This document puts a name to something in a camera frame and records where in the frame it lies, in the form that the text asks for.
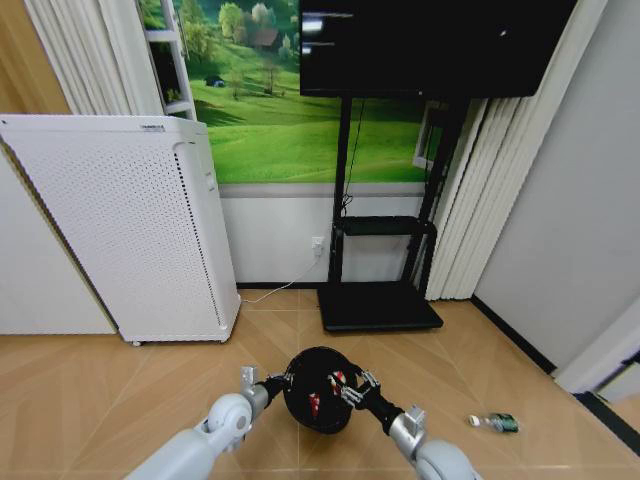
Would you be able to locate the green meadow landscape poster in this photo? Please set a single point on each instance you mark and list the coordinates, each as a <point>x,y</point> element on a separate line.
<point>260,115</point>

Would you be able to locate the cream pleated curtain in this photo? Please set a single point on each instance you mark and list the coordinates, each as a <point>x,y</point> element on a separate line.
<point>480,200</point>
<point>95,55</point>

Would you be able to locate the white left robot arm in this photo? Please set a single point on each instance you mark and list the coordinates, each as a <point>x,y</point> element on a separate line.
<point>195,445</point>

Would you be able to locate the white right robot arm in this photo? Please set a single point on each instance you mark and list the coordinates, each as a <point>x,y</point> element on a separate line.
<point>430,452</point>

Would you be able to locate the black television floor stand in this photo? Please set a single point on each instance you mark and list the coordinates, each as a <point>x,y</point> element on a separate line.
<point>380,310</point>

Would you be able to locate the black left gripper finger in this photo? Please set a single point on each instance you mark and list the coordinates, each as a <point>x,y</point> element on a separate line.
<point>287,376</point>

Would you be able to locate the black box on stand shelf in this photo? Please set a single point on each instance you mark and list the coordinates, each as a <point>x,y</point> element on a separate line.
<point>382,226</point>

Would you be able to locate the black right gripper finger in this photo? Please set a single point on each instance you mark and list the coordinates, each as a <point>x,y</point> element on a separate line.
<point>353,396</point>
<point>369,379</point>

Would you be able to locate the red white wrapper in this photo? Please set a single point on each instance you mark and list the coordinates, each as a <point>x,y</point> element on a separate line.
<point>314,405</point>
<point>336,380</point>

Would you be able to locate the white wall socket plug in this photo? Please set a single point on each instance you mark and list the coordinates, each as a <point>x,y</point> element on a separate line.
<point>318,246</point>

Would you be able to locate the clear plastic bottle green label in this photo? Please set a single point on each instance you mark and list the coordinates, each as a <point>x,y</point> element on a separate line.
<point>497,422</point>

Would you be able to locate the white door frame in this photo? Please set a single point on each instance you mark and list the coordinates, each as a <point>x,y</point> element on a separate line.
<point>600,370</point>

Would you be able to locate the black television screen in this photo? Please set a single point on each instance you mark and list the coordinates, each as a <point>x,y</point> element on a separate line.
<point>425,45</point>

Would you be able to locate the white perforated air purifier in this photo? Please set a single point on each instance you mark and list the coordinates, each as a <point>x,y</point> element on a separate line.
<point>135,225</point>

